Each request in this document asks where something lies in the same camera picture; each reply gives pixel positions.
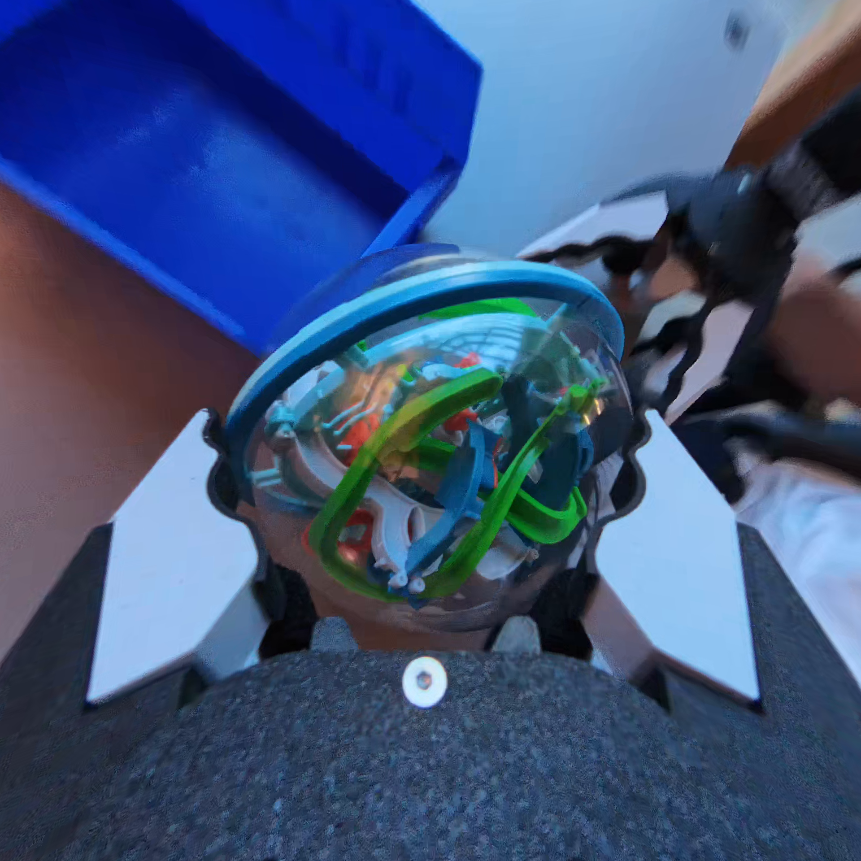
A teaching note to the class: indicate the blue plastic bin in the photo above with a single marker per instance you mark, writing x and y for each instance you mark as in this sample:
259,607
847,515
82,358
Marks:
202,168

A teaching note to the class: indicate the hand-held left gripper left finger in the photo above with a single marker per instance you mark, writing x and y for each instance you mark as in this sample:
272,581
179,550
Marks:
168,538

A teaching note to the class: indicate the person's white shirt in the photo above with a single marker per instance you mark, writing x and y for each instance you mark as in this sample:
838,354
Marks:
807,538

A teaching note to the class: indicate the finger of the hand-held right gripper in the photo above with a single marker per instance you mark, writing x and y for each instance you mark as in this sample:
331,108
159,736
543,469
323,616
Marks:
679,336
592,225

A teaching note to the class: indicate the clear plastic maze ball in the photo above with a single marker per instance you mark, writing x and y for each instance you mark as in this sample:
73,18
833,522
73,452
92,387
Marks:
430,437

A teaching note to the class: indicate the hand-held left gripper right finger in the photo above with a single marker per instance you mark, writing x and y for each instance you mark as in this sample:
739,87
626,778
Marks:
672,558

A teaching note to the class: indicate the person's right hand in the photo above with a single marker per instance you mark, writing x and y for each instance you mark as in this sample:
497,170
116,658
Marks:
820,336

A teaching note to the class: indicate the brown wooden panel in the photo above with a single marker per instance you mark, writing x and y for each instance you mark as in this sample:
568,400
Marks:
800,74

